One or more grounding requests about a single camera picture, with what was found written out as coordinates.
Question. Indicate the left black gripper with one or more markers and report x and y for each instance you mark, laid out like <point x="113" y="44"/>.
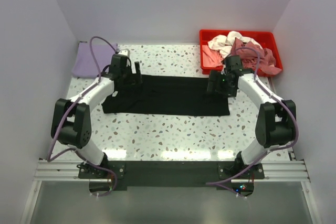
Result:
<point x="133" y="77"/>

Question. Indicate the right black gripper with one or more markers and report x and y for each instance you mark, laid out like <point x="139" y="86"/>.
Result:
<point x="215" y="76"/>

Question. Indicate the black t shirt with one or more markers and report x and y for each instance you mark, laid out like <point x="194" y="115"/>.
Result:
<point x="167" y="96"/>

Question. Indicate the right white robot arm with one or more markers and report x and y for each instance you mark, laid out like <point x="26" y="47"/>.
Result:
<point x="276" y="125"/>

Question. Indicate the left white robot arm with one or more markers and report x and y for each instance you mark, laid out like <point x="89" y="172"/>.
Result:
<point x="71" y="125"/>

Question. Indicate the salmon pink t shirt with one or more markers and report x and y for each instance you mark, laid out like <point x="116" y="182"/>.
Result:
<point x="211" y="58"/>

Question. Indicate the white crumpled t shirt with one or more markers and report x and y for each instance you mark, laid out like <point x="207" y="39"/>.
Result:
<point x="223" y="44"/>

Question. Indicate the dusty rose crumpled t shirt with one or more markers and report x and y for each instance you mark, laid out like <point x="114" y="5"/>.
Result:
<point x="253" y="56"/>

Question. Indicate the folded lavender t shirt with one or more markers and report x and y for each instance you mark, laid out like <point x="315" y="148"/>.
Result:
<point x="85" y="66"/>

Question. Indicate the red plastic bin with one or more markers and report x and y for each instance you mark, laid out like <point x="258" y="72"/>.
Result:
<point x="266" y="39"/>

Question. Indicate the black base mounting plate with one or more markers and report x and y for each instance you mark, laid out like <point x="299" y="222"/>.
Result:
<point x="121" y="175"/>

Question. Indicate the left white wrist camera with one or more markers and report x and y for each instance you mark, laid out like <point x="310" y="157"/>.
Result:
<point x="125" y="52"/>

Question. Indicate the aluminium extrusion rail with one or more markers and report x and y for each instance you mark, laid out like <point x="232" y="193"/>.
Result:
<point x="66" y="170"/>

